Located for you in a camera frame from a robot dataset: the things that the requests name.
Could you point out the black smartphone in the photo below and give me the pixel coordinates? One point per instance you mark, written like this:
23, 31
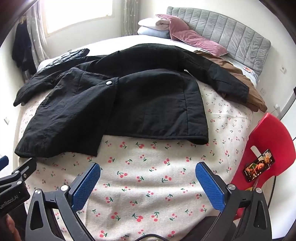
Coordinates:
259, 165

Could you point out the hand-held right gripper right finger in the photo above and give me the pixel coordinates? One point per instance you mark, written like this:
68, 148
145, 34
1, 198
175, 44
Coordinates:
210, 187

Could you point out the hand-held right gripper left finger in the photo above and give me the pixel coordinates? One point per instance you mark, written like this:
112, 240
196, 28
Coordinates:
86, 185

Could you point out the long pink velvet pillow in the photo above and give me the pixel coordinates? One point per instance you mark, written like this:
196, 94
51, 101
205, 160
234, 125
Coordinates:
198, 42

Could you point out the folded pale pink blanket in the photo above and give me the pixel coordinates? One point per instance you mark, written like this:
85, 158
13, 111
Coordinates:
150, 23

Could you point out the red plastic chair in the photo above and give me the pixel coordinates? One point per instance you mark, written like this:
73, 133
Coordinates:
266, 134

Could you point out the folded light blue blanket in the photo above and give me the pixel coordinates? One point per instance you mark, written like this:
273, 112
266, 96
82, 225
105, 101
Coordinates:
150, 33

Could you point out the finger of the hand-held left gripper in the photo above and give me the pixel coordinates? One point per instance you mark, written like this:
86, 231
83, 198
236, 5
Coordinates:
3, 160
25, 168

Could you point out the bed with white sheet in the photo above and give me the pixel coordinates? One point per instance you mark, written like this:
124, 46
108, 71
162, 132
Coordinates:
111, 44

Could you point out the brown plush item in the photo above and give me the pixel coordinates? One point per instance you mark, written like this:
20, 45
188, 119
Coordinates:
252, 92

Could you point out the white wall socket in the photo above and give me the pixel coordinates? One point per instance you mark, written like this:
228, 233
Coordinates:
6, 121
264, 91
282, 69

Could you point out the grey padded headboard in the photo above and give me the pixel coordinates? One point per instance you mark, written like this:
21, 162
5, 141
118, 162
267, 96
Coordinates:
231, 32

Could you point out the window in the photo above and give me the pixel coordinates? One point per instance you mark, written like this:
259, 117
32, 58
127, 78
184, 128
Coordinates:
76, 14

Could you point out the hanging dark clothes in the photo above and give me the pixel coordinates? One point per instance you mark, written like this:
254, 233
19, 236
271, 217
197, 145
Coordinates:
23, 51

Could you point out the black quilted down jacket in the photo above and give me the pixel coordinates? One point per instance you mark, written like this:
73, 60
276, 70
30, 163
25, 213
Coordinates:
69, 56

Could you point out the cherry print blanket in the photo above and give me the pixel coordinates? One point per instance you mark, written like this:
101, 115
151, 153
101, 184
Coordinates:
150, 197

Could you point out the black snap-button jacket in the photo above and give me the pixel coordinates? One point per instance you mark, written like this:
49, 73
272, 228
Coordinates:
150, 104

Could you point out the patterned beige curtain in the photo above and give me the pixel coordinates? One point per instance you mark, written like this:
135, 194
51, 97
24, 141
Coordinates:
130, 18
38, 34

